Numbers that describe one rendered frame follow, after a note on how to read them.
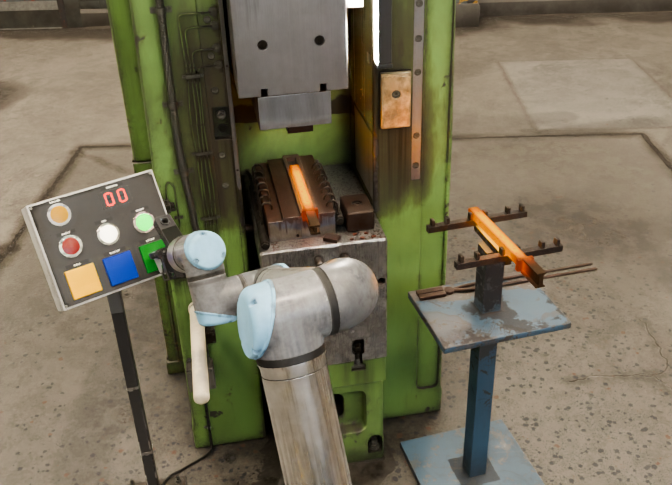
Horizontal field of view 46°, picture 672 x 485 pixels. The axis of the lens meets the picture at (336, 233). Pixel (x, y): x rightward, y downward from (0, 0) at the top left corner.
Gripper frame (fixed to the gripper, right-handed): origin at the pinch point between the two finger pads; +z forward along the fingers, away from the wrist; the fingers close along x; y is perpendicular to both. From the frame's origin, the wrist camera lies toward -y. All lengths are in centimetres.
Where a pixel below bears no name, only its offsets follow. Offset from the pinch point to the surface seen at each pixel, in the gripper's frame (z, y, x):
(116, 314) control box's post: 22.4, 13.4, -10.3
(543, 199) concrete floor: 123, 47, 258
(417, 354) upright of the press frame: 32, 67, 88
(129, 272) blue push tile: 1.3, 2.6, -8.4
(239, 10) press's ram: -26, -51, 33
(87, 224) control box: 2.0, -12.7, -14.2
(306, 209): -2.4, 2.5, 45.3
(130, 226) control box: 2.0, -8.8, -3.9
